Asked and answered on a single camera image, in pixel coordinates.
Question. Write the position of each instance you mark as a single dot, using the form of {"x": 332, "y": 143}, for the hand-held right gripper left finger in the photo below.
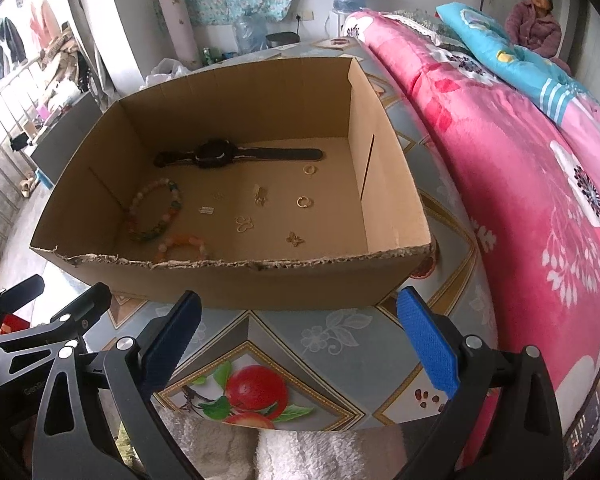
{"x": 175, "y": 330}

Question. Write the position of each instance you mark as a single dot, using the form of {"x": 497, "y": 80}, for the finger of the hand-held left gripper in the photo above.
{"x": 15, "y": 295}
{"x": 87, "y": 307}

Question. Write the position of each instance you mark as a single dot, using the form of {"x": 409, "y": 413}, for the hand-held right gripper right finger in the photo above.
{"x": 427, "y": 345}

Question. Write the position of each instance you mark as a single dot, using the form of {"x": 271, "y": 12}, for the brown cardboard box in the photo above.
{"x": 280, "y": 285}

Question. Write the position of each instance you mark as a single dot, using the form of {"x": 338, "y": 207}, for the pair of slippers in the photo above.
{"x": 27, "y": 182}

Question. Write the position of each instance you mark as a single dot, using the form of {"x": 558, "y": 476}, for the small silver tag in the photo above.
{"x": 207, "y": 210}

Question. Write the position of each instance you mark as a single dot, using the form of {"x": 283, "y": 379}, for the grey cabinet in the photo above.
{"x": 65, "y": 140}

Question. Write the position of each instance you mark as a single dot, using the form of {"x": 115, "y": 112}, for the gold hoop earring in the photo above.
{"x": 298, "y": 202}

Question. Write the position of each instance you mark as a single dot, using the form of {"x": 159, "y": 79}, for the pink bag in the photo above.
{"x": 505, "y": 185}

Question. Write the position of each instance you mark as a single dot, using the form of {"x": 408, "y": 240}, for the black wristwatch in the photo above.
{"x": 215, "y": 154}

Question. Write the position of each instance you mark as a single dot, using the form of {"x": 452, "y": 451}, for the clutter pile on cabinet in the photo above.
{"x": 62, "y": 60}

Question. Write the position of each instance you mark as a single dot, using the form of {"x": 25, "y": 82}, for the white plastic bag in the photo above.
{"x": 167, "y": 72}

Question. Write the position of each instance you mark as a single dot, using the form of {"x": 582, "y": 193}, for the hanging dark clothes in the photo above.
{"x": 10, "y": 45}

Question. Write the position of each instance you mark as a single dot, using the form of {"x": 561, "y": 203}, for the green can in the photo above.
{"x": 208, "y": 55}

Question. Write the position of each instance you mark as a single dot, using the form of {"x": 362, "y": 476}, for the hanging pink clothes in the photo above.
{"x": 41, "y": 12}

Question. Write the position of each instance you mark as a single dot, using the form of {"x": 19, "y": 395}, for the white paper roll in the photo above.
{"x": 179, "y": 30}

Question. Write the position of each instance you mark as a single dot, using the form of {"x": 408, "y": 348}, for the light blue blanket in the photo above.
{"x": 520, "y": 60}

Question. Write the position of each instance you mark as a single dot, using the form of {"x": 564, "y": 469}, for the small black box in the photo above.
{"x": 282, "y": 40}

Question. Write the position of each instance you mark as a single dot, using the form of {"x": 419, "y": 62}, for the white lace cloth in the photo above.
{"x": 420, "y": 22}

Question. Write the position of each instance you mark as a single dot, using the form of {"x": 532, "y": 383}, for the white water dispenser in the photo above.
{"x": 337, "y": 22}

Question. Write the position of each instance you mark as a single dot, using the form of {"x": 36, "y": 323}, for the white wall socket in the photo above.
{"x": 305, "y": 16}

